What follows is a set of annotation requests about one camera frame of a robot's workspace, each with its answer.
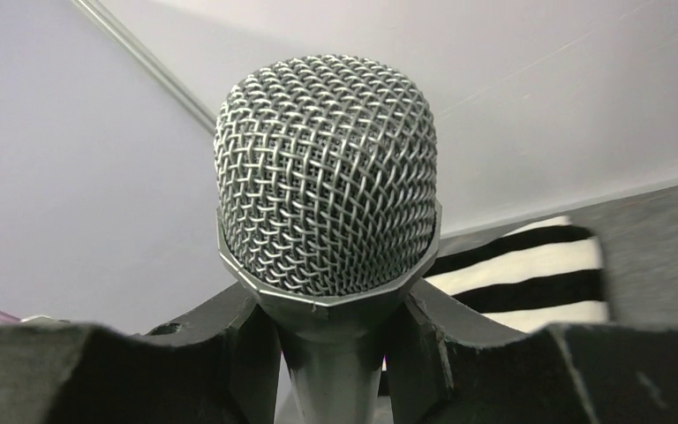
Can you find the metal corner post left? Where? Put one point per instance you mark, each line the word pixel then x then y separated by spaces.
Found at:
pixel 117 31

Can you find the silver microphone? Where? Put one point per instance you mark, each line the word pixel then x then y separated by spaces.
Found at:
pixel 328 214

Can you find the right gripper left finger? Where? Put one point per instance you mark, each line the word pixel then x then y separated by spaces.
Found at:
pixel 218 363

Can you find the striped black white cloth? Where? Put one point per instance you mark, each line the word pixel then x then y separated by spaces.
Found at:
pixel 546 271

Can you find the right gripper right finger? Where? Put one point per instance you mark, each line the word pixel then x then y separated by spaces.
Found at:
pixel 450 364

